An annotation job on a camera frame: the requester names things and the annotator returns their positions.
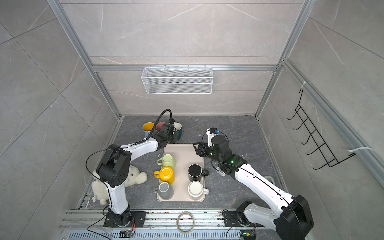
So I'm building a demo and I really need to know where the pink ghost pattern mug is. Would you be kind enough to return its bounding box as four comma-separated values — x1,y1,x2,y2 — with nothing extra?
156,122,165,132

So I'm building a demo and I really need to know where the dark green mug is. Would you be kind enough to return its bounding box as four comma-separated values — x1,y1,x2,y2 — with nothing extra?
172,122,182,144

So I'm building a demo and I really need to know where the blue butterfly mug yellow inside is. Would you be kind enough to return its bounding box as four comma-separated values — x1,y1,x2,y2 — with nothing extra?
142,122,155,139

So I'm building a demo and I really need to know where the light green mug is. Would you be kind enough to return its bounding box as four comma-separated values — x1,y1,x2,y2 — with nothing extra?
157,154,176,170

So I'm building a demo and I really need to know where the black mug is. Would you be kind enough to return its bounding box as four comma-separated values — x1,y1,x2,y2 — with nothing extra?
188,164,209,182

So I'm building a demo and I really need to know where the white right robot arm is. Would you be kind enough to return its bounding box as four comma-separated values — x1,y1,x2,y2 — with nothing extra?
193,135,315,240

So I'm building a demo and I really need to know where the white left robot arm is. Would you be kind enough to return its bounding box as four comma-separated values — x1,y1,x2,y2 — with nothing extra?
96,123,176,227

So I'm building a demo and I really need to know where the white mug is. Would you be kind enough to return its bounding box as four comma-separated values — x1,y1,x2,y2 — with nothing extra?
188,181,210,201

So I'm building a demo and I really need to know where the grey mug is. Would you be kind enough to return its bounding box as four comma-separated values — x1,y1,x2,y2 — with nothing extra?
157,182,174,200

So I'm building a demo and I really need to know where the beige plastic tray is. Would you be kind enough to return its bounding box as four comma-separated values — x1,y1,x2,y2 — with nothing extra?
157,144,207,203

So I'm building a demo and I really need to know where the white plush dog toy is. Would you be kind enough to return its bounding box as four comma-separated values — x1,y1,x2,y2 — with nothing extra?
92,166,148,206

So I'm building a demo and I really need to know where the black corrugated left cable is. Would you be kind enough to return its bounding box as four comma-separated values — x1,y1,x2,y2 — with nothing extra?
143,108,174,145

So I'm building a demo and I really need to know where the white wire mesh basket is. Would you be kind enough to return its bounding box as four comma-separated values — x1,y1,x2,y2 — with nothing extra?
141,67,214,95

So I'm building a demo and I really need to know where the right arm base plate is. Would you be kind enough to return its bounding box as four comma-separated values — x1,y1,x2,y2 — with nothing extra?
222,210,264,228

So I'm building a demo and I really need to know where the tape roll ring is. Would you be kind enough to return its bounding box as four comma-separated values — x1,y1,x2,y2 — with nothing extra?
175,211,196,234

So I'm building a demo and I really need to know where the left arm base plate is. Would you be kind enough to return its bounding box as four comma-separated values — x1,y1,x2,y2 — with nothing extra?
103,211,147,228

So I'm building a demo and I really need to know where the black wire hook rack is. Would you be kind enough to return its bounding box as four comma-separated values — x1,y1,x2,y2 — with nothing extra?
287,89,356,170

